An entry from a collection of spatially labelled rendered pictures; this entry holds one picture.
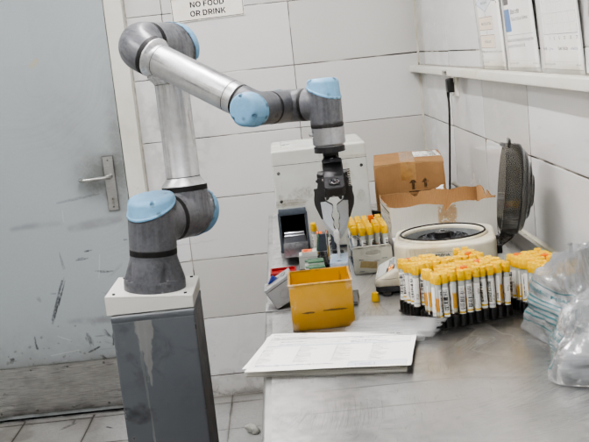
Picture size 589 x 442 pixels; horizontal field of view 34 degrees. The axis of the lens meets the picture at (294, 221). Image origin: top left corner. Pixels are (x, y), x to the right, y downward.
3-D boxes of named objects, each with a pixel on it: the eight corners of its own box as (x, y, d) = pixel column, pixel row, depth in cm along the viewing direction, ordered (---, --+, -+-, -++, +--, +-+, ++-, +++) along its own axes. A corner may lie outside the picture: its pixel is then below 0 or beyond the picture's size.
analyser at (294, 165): (280, 235, 310) (270, 142, 305) (365, 226, 310) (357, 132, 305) (280, 255, 280) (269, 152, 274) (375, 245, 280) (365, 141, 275)
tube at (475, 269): (480, 320, 193) (477, 267, 192) (472, 319, 194) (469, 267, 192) (484, 317, 195) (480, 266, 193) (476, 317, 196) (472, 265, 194)
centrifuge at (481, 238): (379, 274, 244) (374, 226, 242) (499, 266, 239) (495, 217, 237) (373, 299, 220) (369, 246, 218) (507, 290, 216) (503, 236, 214)
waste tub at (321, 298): (292, 315, 214) (287, 271, 212) (352, 309, 214) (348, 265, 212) (292, 332, 201) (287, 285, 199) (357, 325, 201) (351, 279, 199)
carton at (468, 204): (382, 245, 278) (377, 194, 275) (481, 235, 278) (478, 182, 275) (392, 264, 253) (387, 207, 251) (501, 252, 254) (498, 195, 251)
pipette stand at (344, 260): (329, 295, 227) (324, 254, 226) (358, 293, 227) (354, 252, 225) (327, 307, 218) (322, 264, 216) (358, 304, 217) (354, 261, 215)
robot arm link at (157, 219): (117, 250, 235) (115, 195, 233) (154, 240, 246) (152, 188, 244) (155, 254, 229) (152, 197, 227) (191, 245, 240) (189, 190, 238)
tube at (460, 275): (460, 324, 193) (456, 271, 191) (458, 322, 194) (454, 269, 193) (468, 323, 193) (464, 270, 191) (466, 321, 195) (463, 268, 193)
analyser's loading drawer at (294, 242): (284, 244, 285) (282, 226, 285) (306, 241, 285) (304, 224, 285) (285, 258, 265) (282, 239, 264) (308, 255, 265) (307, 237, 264)
